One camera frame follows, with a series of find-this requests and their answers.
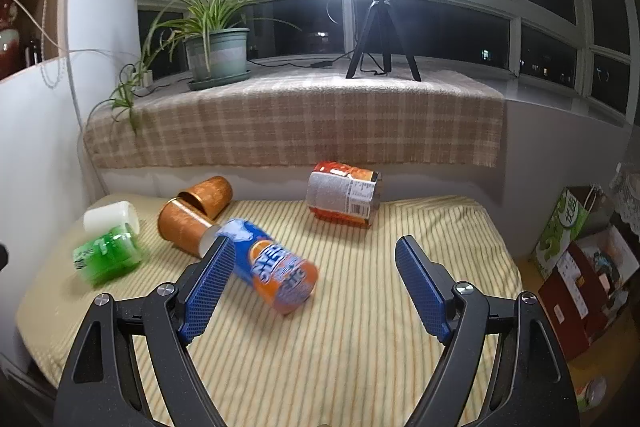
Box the red white noodle cup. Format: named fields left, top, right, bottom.
left=306, top=161, right=383, bottom=228

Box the green white plastic cup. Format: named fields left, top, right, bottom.
left=72, top=200, right=145, bottom=287

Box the copper cup near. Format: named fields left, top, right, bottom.
left=157, top=197, right=220, bottom=259

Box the copper cup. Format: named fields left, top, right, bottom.
left=178, top=176, right=233, bottom=220
left=157, top=197, right=220, bottom=259

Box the blue orange paper cup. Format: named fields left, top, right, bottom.
left=218, top=219, right=319, bottom=315

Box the copper cup far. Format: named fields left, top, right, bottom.
left=178, top=176, right=233, bottom=220

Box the small bottle on floor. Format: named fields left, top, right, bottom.
left=575, top=376, right=608, bottom=413

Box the red cardboard box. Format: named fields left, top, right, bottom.
left=539, top=225, right=639, bottom=361

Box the striped yellow table cloth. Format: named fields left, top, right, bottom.
left=15, top=194, right=523, bottom=426

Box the green white paper bag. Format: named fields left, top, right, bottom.
left=532, top=184, right=604, bottom=280

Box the plaid beige blanket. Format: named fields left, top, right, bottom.
left=85, top=70, right=506, bottom=169

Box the red ceramic vase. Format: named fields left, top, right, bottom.
left=0, top=0, right=21, bottom=79

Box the green plant pot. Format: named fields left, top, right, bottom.
left=184, top=28, right=250, bottom=89

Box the spider plant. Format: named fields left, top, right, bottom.
left=89, top=0, right=302, bottom=136

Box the black tripod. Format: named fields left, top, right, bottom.
left=346, top=0, right=422, bottom=82

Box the black power cable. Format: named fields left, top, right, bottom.
left=246, top=51, right=381, bottom=78

